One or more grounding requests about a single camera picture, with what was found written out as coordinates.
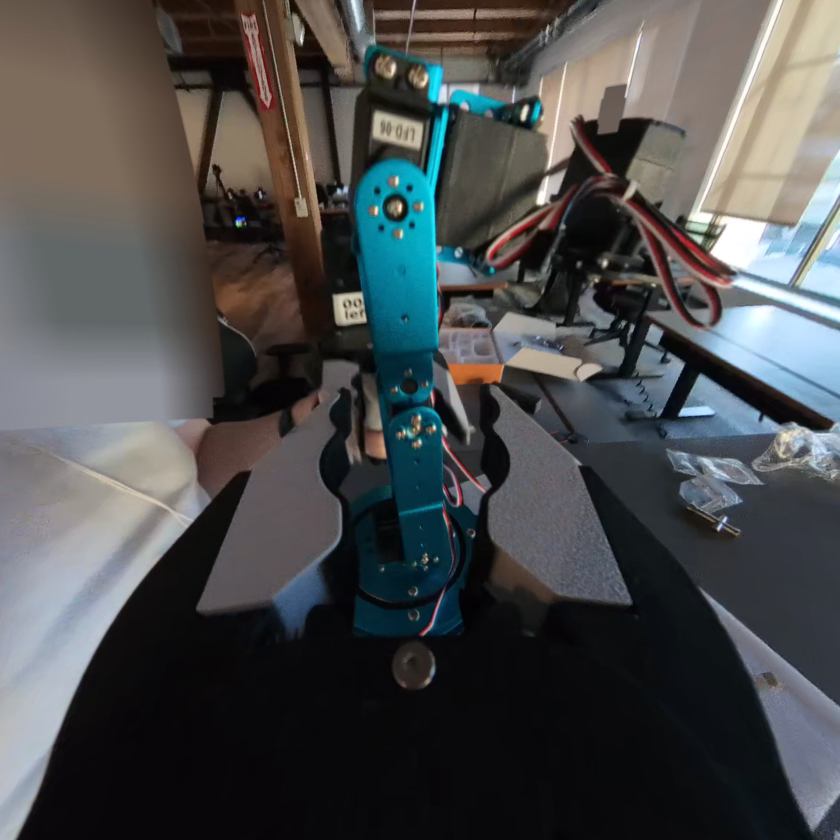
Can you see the white foam sheet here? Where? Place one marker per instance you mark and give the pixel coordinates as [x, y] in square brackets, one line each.
[800, 754]

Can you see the small black case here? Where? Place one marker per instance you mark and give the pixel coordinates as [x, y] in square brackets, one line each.
[525, 397]

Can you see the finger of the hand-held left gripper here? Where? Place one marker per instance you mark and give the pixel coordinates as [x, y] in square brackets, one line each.
[453, 407]

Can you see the person's left hand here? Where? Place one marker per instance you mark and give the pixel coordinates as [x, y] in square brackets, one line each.
[308, 407]

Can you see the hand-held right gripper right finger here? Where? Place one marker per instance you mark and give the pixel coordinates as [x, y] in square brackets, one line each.
[558, 525]

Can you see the red white sign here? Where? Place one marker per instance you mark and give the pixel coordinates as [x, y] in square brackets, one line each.
[257, 65]

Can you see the person's white clothing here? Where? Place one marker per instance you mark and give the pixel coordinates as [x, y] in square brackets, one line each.
[79, 558]

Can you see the white packing box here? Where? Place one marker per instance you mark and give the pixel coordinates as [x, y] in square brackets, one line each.
[551, 364]

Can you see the large window with beige blinds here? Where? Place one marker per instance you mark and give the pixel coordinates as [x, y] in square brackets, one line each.
[774, 131]

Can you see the black ceiling pipe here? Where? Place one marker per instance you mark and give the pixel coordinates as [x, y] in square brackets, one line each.
[564, 39]

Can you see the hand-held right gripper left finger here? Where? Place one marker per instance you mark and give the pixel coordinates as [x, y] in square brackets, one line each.
[275, 525]

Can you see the black wrist band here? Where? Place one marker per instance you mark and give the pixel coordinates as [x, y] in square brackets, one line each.
[287, 423]

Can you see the dark grey cluttered desk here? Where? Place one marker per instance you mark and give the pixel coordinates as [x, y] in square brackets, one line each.
[558, 407]

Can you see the crumpled clear plastic wrap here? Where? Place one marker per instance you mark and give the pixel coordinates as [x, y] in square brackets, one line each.
[800, 453]

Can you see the empty black desk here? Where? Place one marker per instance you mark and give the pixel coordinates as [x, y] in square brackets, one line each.
[754, 348]

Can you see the black swivel office chair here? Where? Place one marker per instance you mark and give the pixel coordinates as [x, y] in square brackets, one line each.
[289, 380]

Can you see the small metal cross wrench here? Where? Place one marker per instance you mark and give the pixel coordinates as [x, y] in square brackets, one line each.
[712, 520]

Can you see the blue toy robot arm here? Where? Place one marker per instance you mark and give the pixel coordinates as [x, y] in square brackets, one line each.
[400, 275]

